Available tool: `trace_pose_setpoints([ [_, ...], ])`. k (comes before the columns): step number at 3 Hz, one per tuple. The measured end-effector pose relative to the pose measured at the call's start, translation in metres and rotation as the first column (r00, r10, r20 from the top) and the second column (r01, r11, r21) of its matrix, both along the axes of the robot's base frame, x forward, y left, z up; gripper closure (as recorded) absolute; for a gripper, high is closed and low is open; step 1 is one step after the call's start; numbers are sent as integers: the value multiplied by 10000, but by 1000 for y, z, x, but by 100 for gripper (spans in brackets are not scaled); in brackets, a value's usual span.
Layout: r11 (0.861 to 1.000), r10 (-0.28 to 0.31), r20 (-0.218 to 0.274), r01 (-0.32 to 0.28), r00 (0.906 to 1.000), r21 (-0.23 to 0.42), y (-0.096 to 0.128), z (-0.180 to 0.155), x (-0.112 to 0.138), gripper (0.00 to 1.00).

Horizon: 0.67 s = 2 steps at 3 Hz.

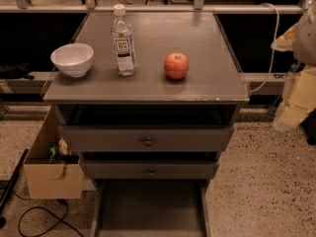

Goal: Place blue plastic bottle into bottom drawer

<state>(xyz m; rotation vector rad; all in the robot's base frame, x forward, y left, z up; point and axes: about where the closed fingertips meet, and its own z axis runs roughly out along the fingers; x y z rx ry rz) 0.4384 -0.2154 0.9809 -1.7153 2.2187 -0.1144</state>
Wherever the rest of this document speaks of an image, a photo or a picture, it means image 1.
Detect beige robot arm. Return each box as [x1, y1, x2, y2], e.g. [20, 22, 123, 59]
[271, 3, 316, 131]

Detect grey drawer cabinet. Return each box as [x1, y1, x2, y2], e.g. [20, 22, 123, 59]
[42, 11, 250, 191]

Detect grey middle drawer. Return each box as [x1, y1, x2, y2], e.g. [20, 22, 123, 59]
[80, 160, 219, 180]

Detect grey drawer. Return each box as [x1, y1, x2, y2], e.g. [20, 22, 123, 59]
[89, 180, 211, 237]
[59, 125, 234, 152]
[80, 160, 219, 180]

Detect clear plastic water bottle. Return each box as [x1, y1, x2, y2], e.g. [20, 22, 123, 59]
[111, 4, 136, 76]

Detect grey top drawer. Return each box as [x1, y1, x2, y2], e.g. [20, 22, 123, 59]
[59, 125, 234, 152]

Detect grey bottom drawer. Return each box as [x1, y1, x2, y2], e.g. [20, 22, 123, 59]
[89, 180, 211, 237]

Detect red apple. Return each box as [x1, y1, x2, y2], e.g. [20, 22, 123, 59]
[164, 53, 190, 80]

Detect white ceramic bowl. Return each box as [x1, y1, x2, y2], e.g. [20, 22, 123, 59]
[50, 43, 94, 77]

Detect items inside cardboard box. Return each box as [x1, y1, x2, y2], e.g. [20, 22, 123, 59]
[48, 138, 79, 164]

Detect cardboard box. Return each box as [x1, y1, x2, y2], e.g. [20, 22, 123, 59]
[24, 110, 83, 199]

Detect black floor cable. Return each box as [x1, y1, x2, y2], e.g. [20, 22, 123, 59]
[0, 181, 85, 237]

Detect white hanging cable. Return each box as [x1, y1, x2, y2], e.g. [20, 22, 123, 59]
[247, 2, 280, 94]

